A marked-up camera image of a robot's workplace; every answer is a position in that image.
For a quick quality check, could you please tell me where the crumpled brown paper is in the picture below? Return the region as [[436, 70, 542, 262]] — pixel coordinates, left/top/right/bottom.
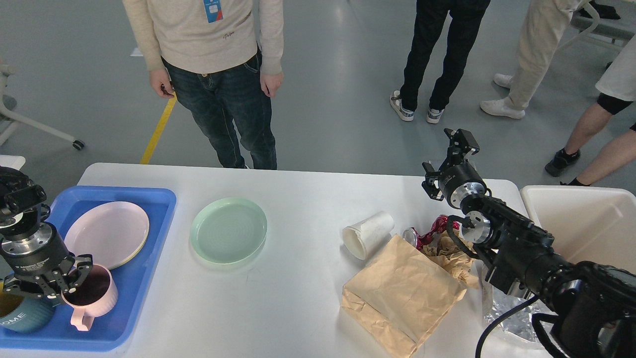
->
[[421, 231, 479, 289]]

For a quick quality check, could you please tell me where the person in beige sweater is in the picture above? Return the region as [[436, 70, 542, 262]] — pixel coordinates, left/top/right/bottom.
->
[[123, 0, 284, 170]]

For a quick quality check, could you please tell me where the white plastic bin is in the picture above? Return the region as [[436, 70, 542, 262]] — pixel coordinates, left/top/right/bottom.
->
[[521, 185, 636, 273]]

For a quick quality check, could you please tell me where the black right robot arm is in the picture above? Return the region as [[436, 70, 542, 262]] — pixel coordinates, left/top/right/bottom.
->
[[422, 128, 636, 358]]

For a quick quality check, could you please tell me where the person in white shirt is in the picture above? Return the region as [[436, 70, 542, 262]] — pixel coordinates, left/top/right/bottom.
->
[[545, 38, 636, 186]]

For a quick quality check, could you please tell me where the blue plastic tray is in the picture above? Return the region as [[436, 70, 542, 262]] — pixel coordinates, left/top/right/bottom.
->
[[0, 185, 177, 358]]

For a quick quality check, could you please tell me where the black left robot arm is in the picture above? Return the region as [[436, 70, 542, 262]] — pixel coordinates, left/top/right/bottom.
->
[[0, 166, 93, 299]]

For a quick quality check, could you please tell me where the person in black trousers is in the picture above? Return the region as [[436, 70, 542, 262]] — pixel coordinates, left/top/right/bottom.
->
[[390, 0, 491, 124]]

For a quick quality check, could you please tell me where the person in beige trousers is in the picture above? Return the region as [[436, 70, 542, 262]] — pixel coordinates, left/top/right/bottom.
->
[[480, 0, 585, 119]]

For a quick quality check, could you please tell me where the mint green plate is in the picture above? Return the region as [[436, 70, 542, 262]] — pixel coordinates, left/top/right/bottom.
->
[[189, 197, 268, 266]]

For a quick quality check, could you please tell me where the pink ribbed mug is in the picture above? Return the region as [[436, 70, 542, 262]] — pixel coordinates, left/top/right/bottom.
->
[[62, 264, 119, 331]]

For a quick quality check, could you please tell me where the teal mug yellow inside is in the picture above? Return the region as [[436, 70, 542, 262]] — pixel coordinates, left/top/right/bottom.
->
[[0, 283, 56, 333]]

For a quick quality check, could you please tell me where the brown paper bag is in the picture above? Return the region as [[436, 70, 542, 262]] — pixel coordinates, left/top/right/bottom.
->
[[341, 234, 467, 358]]

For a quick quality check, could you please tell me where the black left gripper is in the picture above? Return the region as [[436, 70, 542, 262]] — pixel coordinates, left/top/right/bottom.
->
[[1, 224, 93, 299]]

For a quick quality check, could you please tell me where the white rolling chair base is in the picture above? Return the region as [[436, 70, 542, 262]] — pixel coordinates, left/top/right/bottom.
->
[[0, 63, 85, 151]]

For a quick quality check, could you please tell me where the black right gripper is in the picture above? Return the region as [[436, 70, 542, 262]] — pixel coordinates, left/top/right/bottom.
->
[[422, 128, 487, 209]]

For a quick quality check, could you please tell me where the small white side table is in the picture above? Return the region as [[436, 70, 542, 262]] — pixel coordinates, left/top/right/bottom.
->
[[0, 155, 26, 170]]

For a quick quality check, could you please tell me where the crushed red soda can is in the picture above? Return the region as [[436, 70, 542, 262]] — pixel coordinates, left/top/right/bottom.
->
[[402, 215, 461, 256]]

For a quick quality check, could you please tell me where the pink ceramic plate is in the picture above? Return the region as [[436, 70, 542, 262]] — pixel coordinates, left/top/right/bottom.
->
[[64, 201, 150, 269]]

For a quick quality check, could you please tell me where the white paper cup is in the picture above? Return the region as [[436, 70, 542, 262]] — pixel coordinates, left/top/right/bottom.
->
[[342, 211, 395, 260]]

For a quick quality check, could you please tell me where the crumpled foil tray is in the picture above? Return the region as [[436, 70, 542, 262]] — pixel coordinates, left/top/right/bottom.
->
[[473, 262, 552, 350]]

